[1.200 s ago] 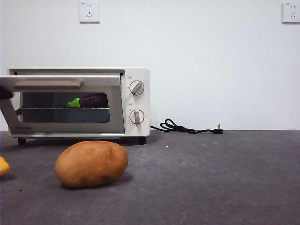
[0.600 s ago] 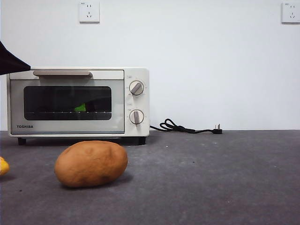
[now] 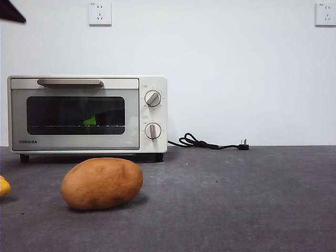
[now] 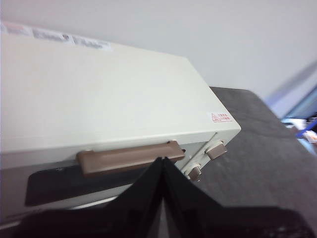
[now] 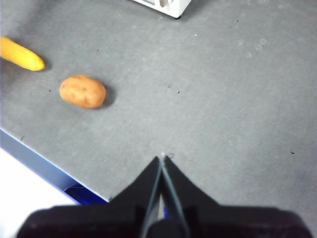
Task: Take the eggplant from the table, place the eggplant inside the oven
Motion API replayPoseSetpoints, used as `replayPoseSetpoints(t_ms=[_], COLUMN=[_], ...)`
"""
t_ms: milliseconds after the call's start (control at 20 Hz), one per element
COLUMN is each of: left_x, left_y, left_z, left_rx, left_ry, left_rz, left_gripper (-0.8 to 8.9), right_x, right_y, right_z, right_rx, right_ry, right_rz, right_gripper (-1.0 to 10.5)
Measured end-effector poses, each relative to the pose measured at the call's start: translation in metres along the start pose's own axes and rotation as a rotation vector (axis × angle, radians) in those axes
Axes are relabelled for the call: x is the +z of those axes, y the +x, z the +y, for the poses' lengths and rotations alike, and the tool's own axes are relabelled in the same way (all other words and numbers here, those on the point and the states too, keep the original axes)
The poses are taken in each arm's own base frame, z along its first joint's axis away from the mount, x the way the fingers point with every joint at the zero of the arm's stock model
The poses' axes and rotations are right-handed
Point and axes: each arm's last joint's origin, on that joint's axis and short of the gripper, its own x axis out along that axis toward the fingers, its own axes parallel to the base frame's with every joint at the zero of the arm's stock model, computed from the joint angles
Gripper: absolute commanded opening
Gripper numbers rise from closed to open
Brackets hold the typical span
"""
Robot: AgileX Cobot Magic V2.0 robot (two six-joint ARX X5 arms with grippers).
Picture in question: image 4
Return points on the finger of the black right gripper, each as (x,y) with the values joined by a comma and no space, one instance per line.
(223,223)

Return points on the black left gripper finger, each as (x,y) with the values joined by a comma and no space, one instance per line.
(111,220)

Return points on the beige oven knob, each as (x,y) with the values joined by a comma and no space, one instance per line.
(194,172)
(216,150)

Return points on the white Toshiba toaster oven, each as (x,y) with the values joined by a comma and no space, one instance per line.
(99,86)

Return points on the red warning sticker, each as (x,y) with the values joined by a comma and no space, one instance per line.
(219,117)

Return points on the red white printed label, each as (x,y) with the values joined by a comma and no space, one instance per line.
(15,29)

